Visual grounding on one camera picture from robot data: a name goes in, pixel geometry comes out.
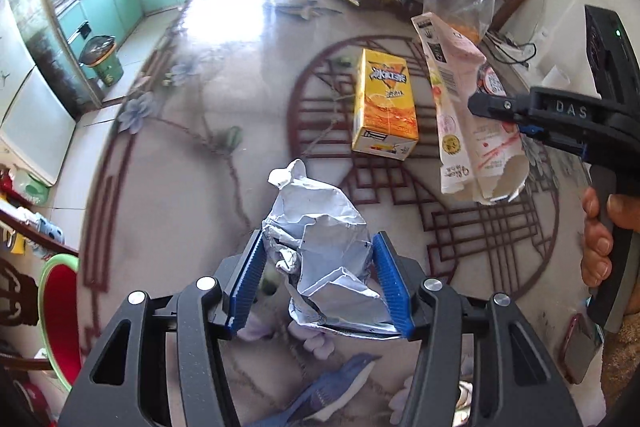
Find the green white plastic jug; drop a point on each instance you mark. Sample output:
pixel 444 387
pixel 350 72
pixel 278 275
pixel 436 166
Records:
pixel 27 184

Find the white paper note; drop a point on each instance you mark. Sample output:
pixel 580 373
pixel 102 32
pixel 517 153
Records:
pixel 557 78

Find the white refrigerator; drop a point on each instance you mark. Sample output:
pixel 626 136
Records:
pixel 25 107

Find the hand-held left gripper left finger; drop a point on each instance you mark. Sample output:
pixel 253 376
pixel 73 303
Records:
pixel 247 287

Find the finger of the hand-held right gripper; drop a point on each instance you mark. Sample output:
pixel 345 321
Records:
pixel 500 104
pixel 550 138

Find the yellow container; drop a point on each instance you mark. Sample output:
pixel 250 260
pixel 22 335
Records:
pixel 17 244

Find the carved dark wooden chair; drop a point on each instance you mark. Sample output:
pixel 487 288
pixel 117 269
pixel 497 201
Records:
pixel 15 302

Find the silver packet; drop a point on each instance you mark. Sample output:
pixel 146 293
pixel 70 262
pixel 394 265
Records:
pixel 325 257

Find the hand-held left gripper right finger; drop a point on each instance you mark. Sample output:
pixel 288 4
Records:
pixel 392 292

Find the pink paper carton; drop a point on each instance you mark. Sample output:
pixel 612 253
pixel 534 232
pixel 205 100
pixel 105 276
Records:
pixel 455 107

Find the green bucket with metal lid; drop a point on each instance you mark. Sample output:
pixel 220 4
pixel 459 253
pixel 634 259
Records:
pixel 102 62

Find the red bin with green rim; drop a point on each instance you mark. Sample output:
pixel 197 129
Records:
pixel 62 312

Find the dark smartphone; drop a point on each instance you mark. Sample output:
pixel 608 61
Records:
pixel 580 347

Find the person's right hand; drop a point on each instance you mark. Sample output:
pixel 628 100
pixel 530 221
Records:
pixel 597 242

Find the yellow juice carton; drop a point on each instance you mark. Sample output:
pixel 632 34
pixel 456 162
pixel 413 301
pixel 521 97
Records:
pixel 385 102

